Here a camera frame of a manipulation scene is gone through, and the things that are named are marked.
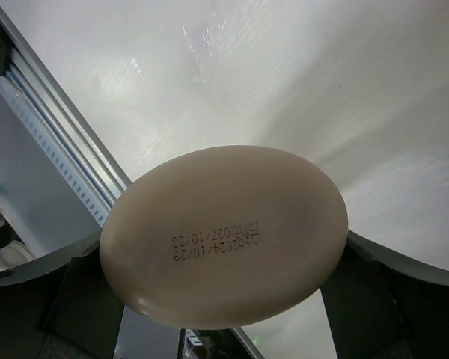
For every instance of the aluminium mounting rail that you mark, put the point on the aluminium mounting rail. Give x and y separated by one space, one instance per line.
67 125

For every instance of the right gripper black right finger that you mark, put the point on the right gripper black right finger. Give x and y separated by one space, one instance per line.
383 304

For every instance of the beige cream bottle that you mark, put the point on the beige cream bottle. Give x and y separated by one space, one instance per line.
223 237

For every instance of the white slotted cable duct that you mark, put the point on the white slotted cable duct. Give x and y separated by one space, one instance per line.
58 153

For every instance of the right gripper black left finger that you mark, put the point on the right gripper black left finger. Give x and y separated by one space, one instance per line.
59 306

